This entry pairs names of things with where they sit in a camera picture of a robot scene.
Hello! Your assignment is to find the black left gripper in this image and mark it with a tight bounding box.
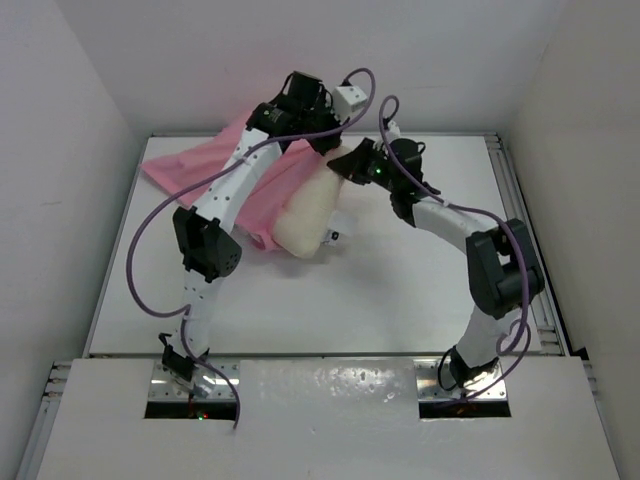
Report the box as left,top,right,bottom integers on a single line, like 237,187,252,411
300,99,350,158

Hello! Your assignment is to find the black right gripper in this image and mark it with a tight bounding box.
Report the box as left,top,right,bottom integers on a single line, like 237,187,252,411
328,138,399,194

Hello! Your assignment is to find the cream pillow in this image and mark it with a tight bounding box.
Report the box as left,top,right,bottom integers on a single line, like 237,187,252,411
271,145,356,259

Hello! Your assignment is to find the pink pillowcase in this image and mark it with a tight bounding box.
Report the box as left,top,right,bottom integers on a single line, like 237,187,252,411
139,108,326,254

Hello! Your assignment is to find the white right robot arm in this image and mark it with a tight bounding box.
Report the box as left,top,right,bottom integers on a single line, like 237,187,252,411
327,138,545,389

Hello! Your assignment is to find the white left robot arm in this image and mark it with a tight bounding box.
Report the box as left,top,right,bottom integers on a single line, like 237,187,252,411
162,72,370,385

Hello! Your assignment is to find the white front cover board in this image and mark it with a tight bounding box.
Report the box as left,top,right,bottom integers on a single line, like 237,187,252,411
39,357,618,479

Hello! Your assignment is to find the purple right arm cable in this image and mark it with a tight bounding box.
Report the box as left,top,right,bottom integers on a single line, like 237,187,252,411
378,95,532,401

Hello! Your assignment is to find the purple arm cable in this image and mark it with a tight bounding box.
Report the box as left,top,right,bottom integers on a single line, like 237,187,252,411
378,95,532,401
124,67,377,431

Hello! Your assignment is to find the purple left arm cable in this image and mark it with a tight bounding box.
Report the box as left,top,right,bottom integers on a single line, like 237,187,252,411
124,67,377,431

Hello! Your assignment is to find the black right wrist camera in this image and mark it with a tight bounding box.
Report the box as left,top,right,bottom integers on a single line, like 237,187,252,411
381,120,402,143

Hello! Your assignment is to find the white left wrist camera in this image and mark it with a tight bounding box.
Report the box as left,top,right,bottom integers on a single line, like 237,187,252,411
331,85,368,120

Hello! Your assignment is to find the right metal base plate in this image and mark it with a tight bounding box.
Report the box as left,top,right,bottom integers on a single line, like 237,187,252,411
415,360,509,402

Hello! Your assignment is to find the metal base plate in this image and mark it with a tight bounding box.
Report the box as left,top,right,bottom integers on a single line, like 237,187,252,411
415,360,509,402
147,361,239,403

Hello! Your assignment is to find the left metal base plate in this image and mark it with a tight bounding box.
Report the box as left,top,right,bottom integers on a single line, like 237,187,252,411
147,361,239,403

